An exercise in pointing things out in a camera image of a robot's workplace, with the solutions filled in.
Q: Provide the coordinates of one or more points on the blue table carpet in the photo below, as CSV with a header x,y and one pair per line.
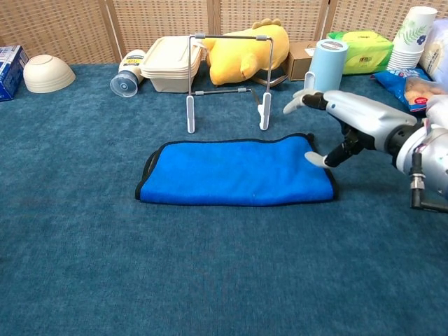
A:
x,y
70,157

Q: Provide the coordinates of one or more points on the beige upturned bowl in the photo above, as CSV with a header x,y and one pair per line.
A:
x,y
47,75

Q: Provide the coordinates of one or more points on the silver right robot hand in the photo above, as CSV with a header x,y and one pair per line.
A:
x,y
367,119

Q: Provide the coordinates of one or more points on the wicker folding screen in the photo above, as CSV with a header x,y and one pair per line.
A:
x,y
164,21

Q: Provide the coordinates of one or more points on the grey and blue cloth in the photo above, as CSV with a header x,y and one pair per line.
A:
x,y
238,171

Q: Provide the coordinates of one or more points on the green tissue pack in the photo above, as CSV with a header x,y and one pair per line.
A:
x,y
367,52

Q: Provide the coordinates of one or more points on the yellow plush toy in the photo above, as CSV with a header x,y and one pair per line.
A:
x,y
231,59

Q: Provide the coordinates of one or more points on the light blue cylindrical mug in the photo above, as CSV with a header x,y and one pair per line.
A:
x,y
329,66

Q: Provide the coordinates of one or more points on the beige plastic lunch box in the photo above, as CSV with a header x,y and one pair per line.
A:
x,y
164,66

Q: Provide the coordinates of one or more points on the translucent plastic bag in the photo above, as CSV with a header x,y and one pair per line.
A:
x,y
439,108

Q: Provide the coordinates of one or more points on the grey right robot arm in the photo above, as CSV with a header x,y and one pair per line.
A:
x,y
434,157

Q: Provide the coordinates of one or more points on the mayonnaise squeeze bottle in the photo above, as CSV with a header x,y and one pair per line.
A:
x,y
123,85

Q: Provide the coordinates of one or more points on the blue cookie snack bag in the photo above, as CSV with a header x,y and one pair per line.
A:
x,y
416,91

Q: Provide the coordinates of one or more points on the blue toothpaste box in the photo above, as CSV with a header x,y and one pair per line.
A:
x,y
10,73

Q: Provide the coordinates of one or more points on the stack of paper cups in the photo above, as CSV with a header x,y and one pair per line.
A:
x,y
409,38

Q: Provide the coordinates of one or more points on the brown cardboard box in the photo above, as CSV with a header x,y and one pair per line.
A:
x,y
297,64

